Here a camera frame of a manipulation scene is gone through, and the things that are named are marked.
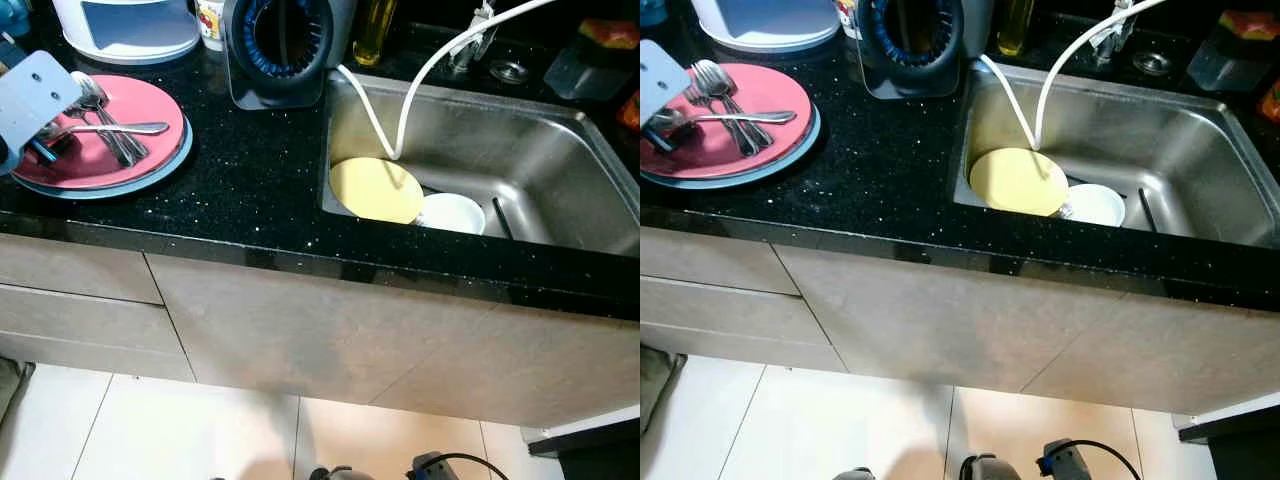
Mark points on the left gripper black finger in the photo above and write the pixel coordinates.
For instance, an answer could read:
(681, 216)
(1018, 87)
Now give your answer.
(52, 150)
(668, 138)

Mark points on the yellow plate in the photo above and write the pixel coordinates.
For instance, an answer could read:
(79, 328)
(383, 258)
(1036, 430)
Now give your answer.
(375, 190)
(1018, 180)

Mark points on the black round kitchen appliance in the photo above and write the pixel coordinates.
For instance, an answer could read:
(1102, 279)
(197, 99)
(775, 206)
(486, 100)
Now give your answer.
(285, 45)
(920, 40)

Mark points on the small red orange object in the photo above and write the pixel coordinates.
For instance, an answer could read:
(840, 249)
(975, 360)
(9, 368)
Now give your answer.
(630, 110)
(1272, 100)

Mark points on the clear plastic container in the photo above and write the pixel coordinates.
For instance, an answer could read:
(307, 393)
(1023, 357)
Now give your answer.
(590, 72)
(1230, 65)

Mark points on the stainless steel sink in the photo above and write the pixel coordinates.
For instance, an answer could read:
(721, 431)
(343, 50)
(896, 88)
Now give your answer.
(560, 160)
(1200, 150)

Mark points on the shallow beige drawer front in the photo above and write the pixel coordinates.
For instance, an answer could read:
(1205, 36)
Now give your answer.
(710, 258)
(70, 268)

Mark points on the orange red packet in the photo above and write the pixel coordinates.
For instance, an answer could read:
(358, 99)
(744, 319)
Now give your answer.
(610, 32)
(1250, 25)

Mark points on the light blue plate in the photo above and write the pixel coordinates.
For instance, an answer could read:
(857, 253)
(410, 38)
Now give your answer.
(175, 165)
(805, 150)

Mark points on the white stacked plastic container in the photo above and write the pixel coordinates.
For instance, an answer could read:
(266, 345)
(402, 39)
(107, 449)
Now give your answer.
(125, 30)
(765, 22)

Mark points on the black chopstick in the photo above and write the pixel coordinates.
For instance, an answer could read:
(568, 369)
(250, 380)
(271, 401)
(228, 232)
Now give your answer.
(1147, 210)
(502, 218)

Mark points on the deep beige drawer front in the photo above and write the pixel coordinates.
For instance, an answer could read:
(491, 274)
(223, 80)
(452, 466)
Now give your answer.
(90, 335)
(730, 325)

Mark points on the white printed cup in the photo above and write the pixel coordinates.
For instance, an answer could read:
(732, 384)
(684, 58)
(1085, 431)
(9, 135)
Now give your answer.
(212, 22)
(850, 15)

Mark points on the metal faucet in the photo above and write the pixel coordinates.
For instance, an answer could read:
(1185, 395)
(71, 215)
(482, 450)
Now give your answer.
(1115, 32)
(475, 40)

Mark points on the white bowl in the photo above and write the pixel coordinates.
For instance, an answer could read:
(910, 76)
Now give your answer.
(1092, 205)
(450, 213)

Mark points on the olive green fabric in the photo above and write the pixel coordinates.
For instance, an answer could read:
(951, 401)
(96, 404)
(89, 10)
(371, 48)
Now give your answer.
(658, 390)
(12, 385)

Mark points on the yellow oil bottle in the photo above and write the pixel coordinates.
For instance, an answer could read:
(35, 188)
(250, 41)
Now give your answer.
(375, 30)
(1015, 25)

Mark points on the black low cabinet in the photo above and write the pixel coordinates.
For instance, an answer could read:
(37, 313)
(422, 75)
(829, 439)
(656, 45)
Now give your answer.
(1240, 455)
(600, 455)

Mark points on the grey robot left leg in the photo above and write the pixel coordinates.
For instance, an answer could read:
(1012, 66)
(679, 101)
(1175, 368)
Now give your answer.
(853, 474)

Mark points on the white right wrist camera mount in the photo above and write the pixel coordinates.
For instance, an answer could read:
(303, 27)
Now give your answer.
(435, 468)
(1062, 462)

